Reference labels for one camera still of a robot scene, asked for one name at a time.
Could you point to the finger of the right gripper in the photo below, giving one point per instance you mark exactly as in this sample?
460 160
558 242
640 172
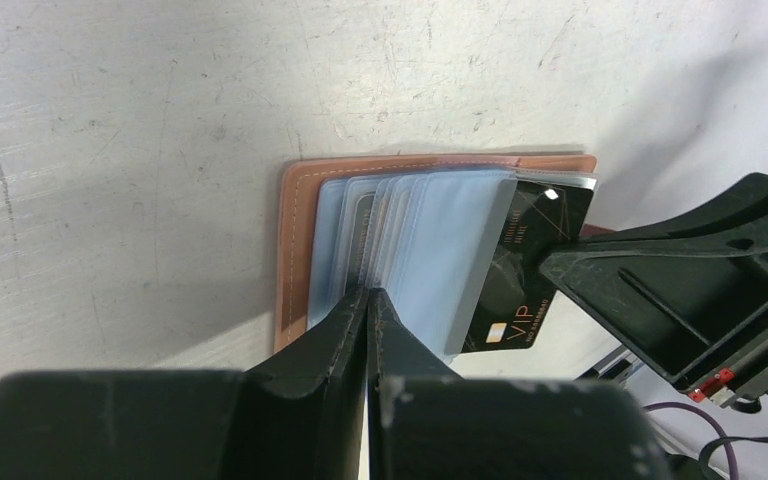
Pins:
688 296

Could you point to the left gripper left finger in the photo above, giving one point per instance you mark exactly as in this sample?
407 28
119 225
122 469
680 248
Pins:
296 415

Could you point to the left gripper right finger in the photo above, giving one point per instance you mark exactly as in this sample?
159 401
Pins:
427 422

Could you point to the black VIP card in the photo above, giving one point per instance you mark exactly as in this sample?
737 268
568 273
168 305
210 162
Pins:
515 297

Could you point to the tan leather card holder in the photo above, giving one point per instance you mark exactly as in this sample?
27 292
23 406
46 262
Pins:
298 204

